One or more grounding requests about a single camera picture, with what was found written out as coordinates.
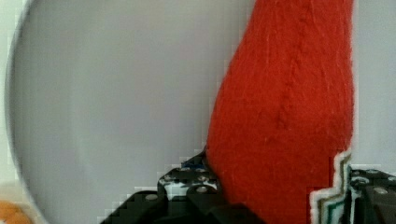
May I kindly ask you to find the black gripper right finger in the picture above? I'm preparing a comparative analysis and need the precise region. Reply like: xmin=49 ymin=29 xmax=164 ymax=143
xmin=342 ymin=169 xmax=396 ymax=224

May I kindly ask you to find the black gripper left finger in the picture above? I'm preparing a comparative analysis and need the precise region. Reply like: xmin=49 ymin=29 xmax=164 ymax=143
xmin=100 ymin=152 xmax=265 ymax=224

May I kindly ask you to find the red ketchup bottle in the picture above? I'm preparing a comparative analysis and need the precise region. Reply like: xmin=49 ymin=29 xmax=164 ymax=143
xmin=206 ymin=0 xmax=354 ymax=224

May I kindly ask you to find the grey round plate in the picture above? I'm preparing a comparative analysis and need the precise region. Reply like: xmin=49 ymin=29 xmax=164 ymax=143
xmin=5 ymin=0 xmax=395 ymax=224

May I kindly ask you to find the orange toy fruit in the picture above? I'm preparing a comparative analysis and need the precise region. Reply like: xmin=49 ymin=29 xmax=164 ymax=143
xmin=0 ymin=201 xmax=33 ymax=224

